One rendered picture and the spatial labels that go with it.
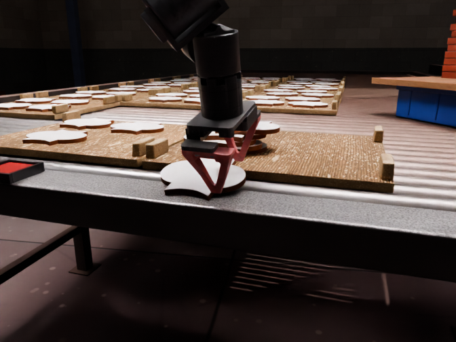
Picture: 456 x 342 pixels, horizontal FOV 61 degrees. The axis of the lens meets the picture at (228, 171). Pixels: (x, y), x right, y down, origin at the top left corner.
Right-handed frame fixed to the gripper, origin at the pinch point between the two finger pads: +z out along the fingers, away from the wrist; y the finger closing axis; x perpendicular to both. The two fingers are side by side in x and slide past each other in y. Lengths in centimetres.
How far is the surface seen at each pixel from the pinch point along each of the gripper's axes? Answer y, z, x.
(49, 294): -46, 108, -119
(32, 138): -8.4, 2.2, -47.2
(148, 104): -76, 19, -63
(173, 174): 0.7, 1.3, -9.0
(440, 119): -72, 18, 37
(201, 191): 4.1, 1.4, -2.7
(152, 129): -25.7, 6.4, -29.3
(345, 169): -10.5, 3.7, 15.8
